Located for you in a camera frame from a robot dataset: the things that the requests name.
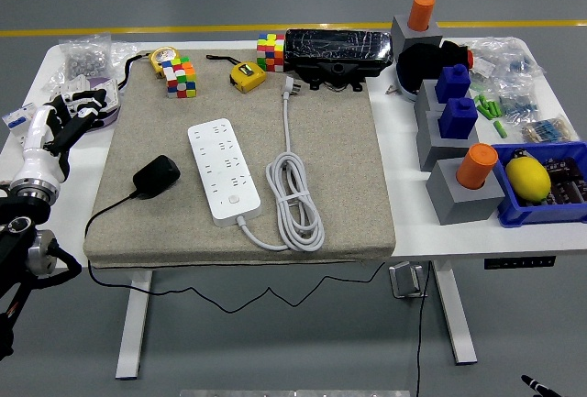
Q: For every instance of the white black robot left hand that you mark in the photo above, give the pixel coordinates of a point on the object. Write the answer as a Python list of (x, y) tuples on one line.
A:
[(36, 140)]

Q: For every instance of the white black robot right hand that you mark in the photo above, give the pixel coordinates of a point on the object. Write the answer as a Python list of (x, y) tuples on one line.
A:
[(539, 388)]

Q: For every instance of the black power adapter plug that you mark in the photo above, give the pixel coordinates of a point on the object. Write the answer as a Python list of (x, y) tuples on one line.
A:
[(156, 177)]

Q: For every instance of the white power strip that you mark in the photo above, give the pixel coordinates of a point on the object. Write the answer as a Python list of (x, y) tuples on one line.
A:
[(224, 172)]

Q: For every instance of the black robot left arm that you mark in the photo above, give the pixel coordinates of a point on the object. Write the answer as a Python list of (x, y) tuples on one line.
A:
[(18, 232)]

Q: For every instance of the white circuit breaker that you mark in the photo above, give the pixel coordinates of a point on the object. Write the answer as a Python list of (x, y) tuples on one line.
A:
[(14, 119)]

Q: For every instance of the clear bag of metal nuts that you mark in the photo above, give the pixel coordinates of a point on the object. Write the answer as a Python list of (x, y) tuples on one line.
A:
[(87, 62)]

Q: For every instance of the white table leg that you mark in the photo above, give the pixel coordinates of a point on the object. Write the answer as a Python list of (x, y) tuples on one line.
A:
[(133, 323), (454, 314)]

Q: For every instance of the empty clear plastic bag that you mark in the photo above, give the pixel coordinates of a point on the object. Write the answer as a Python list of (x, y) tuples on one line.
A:
[(121, 51)]

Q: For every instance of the black table control panel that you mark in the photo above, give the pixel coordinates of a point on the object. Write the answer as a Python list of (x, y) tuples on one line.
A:
[(520, 263)]

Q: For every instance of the round yellow tape measure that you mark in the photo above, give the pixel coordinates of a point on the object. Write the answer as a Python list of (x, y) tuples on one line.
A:
[(164, 55)]

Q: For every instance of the colourful puzzle cube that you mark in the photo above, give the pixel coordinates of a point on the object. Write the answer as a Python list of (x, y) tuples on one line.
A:
[(181, 78), (270, 53)]

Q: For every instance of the silver metal hook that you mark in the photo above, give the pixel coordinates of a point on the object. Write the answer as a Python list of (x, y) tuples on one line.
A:
[(406, 280)]

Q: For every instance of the blue plastic bin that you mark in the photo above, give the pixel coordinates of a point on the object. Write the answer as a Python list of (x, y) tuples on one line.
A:
[(518, 213)]

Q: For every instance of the grey hollow block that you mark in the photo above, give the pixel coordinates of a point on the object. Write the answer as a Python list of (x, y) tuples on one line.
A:
[(435, 149), (458, 204), (413, 39), (424, 101)]

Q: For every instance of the dark brown components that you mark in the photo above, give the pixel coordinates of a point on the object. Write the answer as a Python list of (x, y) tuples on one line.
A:
[(568, 181)]

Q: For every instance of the yellow lemon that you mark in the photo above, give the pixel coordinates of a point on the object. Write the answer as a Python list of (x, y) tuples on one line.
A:
[(527, 179)]

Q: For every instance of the yellow black tape measure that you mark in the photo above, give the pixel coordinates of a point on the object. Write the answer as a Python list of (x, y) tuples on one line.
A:
[(247, 77)]

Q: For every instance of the orange cylinder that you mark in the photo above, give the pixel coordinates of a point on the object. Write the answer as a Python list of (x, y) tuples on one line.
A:
[(421, 12), (476, 165)]

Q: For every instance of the small green cylinder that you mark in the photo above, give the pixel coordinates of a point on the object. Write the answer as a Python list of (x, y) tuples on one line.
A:
[(500, 129), (497, 110), (479, 100), (482, 110), (490, 109)]

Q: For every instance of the blue block with knob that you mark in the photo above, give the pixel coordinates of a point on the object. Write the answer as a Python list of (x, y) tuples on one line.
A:
[(456, 119), (451, 85)]

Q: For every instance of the clear bag of blue resistors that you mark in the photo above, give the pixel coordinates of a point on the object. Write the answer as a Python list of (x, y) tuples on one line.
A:
[(518, 106)]

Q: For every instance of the grey-brown fabric mat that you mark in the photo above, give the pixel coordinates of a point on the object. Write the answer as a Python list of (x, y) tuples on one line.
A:
[(330, 163)]

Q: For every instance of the black film-wrapped box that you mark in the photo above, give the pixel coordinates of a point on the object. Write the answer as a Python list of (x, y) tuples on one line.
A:
[(337, 46)]

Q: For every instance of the grey round base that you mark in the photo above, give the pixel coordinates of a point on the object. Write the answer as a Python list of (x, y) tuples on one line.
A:
[(408, 92)]

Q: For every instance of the clear bag of blue components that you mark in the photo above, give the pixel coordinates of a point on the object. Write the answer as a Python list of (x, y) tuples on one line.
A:
[(523, 64)]

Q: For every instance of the clear bag with white label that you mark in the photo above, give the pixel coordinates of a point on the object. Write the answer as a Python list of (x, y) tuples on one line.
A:
[(483, 67)]

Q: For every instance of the small metal screws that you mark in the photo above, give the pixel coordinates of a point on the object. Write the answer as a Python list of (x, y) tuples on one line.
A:
[(391, 90)]

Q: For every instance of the black cloth bundle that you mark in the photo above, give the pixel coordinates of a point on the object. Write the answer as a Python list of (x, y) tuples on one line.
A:
[(422, 62)]

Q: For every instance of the white wall socket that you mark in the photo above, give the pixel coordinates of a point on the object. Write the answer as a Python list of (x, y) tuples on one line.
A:
[(73, 83), (110, 94)]

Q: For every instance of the black plastic bracket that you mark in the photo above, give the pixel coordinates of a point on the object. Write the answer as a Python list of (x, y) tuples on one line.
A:
[(332, 73)]

